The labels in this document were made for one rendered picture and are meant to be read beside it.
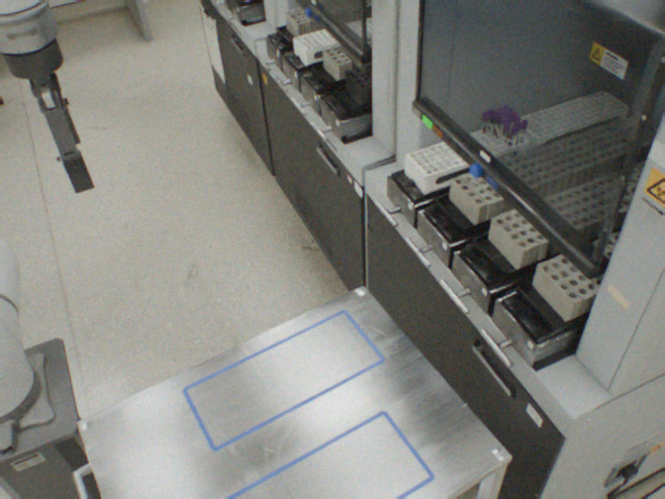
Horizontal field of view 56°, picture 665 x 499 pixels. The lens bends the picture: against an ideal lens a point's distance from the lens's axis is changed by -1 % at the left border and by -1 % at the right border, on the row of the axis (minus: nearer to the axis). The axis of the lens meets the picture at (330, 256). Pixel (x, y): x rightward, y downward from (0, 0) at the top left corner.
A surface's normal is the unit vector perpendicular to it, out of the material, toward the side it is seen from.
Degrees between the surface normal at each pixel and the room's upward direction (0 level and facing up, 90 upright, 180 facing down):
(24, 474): 90
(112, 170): 0
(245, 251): 0
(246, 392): 0
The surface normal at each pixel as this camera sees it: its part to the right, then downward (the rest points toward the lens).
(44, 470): 0.42, 0.63
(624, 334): -0.91, 0.33
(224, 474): -0.05, -0.70
